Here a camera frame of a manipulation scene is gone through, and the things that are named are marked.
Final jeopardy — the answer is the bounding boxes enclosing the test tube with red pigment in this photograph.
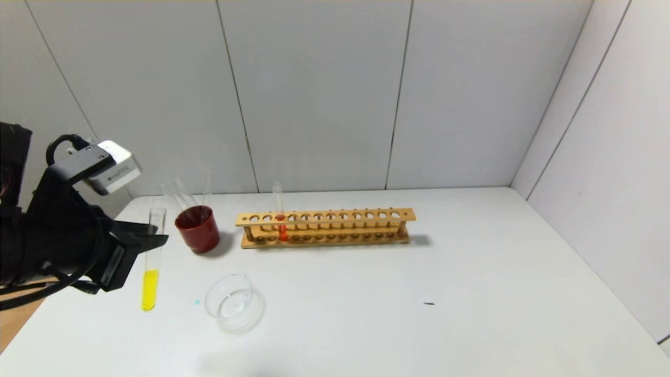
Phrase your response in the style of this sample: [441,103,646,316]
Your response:
[272,181,288,242]

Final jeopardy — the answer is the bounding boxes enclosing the test tube with yellow pigment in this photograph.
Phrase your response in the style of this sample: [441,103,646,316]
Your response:
[141,206,168,313]

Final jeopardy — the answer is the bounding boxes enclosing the wooden test tube rack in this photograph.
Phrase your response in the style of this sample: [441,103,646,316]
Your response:
[236,208,417,249]

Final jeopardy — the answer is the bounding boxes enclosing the dark red cup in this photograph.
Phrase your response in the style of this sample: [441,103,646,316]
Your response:
[174,205,221,255]

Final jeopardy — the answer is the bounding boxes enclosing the clear glass dish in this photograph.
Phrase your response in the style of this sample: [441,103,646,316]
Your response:
[204,273,265,334]

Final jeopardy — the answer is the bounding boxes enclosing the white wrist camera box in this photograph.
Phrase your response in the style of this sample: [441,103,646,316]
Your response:
[84,140,143,196]

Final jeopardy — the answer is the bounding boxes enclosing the thick black cable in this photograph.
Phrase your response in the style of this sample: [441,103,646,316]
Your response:
[0,272,100,311]

